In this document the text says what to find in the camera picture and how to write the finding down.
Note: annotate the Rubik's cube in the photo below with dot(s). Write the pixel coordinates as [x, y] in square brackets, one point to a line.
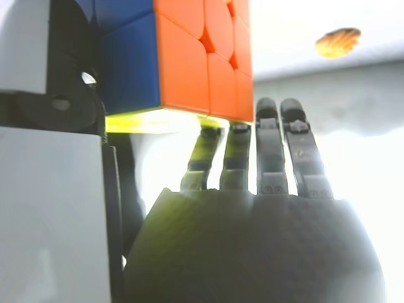
[183, 63]

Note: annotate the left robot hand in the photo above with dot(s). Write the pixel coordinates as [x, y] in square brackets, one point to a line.
[252, 252]

